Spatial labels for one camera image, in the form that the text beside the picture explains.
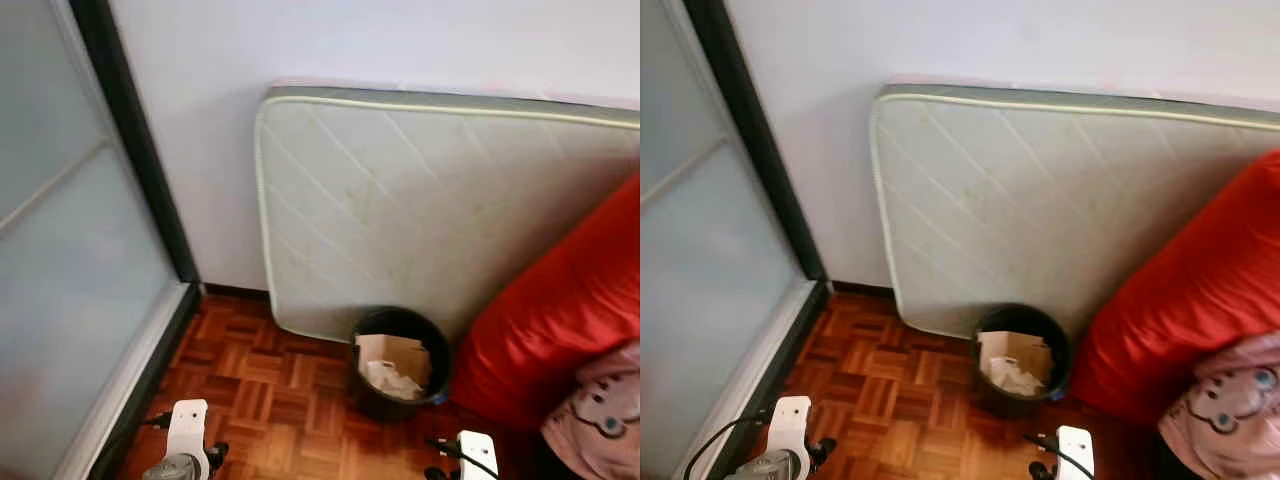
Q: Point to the pink cartoon print blanket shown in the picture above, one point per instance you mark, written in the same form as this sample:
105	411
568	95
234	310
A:
600	420
1225	410

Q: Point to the black waste bin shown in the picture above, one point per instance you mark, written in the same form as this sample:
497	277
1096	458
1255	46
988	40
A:
992	398
372	400

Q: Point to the white crumpled paper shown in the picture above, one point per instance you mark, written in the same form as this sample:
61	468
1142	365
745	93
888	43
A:
1010	378
390	380

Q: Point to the brown cardboard piece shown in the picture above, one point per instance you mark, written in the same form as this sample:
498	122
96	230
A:
400	350
1025	348

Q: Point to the frosted glass sliding door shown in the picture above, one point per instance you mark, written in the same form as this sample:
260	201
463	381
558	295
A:
70	250
700	280

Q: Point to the large red cushion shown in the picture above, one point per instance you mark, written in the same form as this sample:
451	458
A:
1180	290
560	300

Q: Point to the pale quilted mattress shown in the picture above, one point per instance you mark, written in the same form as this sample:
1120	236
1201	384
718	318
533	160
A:
400	200
1020	200

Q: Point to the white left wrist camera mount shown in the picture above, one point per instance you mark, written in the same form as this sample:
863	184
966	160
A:
188	425
790	425

